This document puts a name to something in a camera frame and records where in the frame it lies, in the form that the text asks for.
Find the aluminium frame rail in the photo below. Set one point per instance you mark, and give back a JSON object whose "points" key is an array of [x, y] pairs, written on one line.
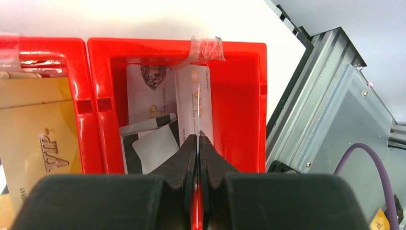
{"points": [[328, 106]]}

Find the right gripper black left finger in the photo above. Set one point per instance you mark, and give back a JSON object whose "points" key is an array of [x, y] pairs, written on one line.
{"points": [[160, 200]]}

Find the clear adhesive tape piece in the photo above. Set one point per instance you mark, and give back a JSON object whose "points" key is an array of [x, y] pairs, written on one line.
{"points": [[202, 51]]}

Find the white pink VIP card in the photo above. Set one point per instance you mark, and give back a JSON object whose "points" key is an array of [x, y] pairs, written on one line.
{"points": [[194, 101]]}

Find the grey striped credit card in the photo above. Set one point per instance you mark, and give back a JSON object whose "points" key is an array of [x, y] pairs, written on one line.
{"points": [[149, 143]]}

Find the tan card in tray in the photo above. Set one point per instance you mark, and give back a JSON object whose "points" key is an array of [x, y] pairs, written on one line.
{"points": [[38, 133]]}

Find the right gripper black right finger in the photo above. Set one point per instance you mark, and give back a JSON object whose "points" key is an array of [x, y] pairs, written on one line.
{"points": [[233, 200]]}

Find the white diamond VIP card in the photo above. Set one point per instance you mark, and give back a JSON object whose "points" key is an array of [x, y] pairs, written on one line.
{"points": [[151, 99]]}

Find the red plastic tray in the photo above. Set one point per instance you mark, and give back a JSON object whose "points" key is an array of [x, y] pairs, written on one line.
{"points": [[239, 99]]}

